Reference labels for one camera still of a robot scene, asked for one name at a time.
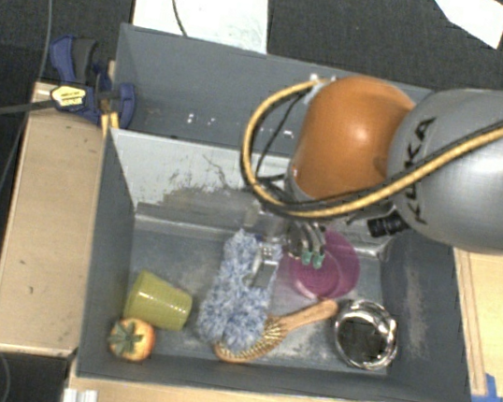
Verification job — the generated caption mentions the wooden hairbrush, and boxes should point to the wooden hairbrush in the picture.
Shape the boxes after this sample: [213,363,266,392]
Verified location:
[211,281,342,380]

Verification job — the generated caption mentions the orange toy tomato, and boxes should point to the orange toy tomato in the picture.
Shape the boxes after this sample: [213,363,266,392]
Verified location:
[104,313,160,366]

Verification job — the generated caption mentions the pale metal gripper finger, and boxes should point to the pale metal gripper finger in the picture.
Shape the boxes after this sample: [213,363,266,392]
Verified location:
[249,243,284,292]

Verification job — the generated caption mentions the black cylinder on white bracket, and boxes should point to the black cylinder on white bracket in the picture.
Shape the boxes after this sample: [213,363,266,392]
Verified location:
[364,209,412,245]

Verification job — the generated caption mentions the yellow-green plastic cup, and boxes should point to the yellow-green plastic cup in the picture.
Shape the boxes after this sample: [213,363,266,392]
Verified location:
[120,266,198,335]

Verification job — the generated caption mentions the blue and white fluffy duster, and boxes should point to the blue and white fluffy duster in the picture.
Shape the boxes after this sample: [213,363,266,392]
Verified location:
[191,223,286,355]

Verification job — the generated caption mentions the grey metal bin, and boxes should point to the grey metal bin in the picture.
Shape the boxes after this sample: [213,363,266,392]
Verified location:
[63,22,503,402]

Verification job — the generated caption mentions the purple plastic bowl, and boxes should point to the purple plastic bowl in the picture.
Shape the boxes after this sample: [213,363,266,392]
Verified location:
[274,222,367,309]

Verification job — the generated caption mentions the clear glass ashtray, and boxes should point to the clear glass ashtray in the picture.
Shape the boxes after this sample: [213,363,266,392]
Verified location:
[327,294,406,376]

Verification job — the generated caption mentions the pale wood flat board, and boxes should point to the pale wood flat board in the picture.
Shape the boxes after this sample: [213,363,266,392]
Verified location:
[0,78,121,366]

